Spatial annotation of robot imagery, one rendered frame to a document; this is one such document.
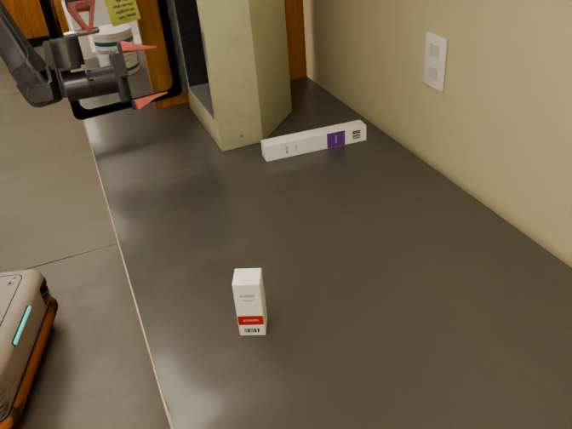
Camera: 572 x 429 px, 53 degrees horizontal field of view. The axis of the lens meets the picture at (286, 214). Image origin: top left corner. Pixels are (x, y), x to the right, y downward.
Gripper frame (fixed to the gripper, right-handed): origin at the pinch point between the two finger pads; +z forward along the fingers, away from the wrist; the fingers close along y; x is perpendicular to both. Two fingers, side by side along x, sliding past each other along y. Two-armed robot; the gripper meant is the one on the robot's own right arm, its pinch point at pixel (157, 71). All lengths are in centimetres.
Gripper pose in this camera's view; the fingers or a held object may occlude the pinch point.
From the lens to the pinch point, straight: 130.2
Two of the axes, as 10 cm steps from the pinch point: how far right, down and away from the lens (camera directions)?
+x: -3.3, -1.9, 9.3
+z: 9.3, -2.6, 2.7
